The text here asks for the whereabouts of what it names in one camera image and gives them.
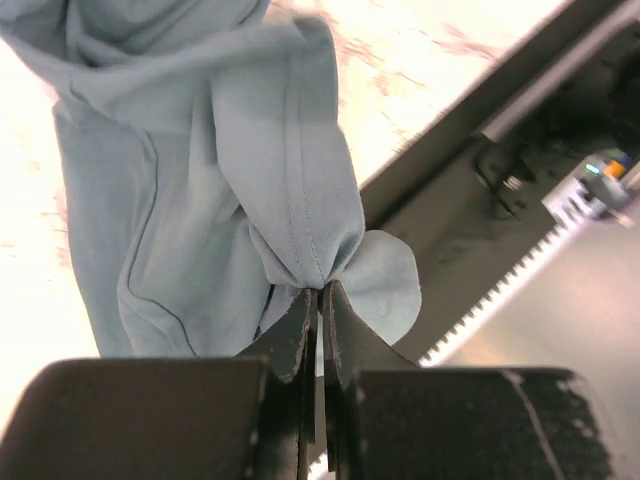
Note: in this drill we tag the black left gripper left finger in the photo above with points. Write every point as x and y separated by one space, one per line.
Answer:
246 417

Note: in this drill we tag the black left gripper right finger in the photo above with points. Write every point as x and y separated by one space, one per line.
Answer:
387 418

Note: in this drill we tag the blue-grey t-shirt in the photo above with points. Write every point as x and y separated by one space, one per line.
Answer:
207 179

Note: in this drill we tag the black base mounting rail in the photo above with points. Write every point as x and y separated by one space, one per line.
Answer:
466 195

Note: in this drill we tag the white slotted cable duct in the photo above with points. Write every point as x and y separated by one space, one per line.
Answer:
570 214

